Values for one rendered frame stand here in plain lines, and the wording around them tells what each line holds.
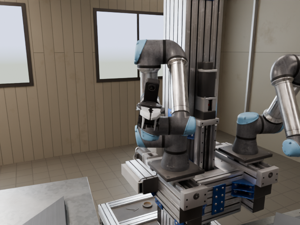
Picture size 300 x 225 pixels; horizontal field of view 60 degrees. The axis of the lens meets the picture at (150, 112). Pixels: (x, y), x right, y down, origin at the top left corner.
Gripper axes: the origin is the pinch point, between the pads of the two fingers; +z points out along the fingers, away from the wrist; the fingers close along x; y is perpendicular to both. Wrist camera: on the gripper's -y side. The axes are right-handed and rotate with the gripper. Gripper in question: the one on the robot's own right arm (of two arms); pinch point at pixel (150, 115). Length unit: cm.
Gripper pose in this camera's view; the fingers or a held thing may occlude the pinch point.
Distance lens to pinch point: 73.6
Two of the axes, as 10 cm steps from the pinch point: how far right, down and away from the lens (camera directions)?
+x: -9.9, -1.3, -0.3
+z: 0.0, 2.4, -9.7
